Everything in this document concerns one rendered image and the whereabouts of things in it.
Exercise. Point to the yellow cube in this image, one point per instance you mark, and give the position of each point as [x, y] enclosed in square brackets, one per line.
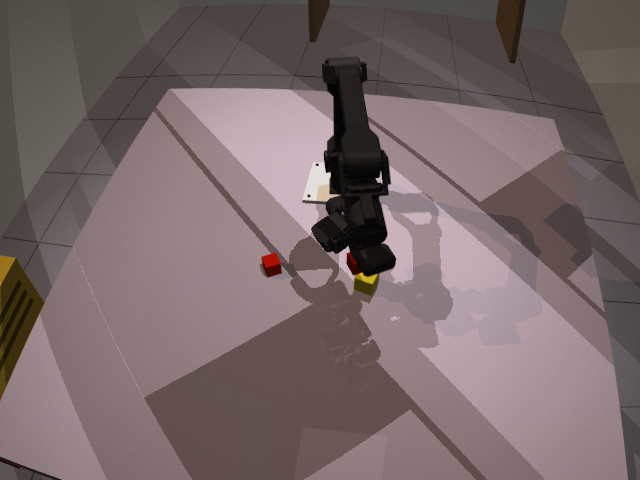
[365, 284]

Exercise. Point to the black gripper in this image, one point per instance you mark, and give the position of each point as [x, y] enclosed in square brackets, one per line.
[371, 261]

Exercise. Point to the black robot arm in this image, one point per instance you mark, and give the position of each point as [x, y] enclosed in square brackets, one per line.
[354, 159]

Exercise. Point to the red cube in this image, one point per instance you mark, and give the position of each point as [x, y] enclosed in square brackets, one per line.
[353, 265]
[271, 264]

